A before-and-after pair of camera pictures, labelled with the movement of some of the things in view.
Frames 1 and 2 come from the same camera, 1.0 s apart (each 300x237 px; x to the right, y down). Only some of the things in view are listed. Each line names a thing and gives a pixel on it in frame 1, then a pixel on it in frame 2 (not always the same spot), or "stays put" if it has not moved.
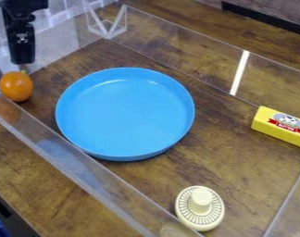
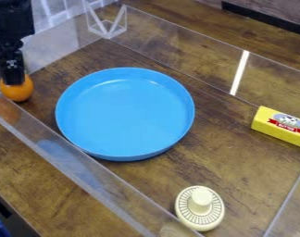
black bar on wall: x=264 y=18 stays put
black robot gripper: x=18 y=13 → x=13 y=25
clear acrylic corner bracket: x=108 y=29 stays put
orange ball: x=15 y=86 stays put
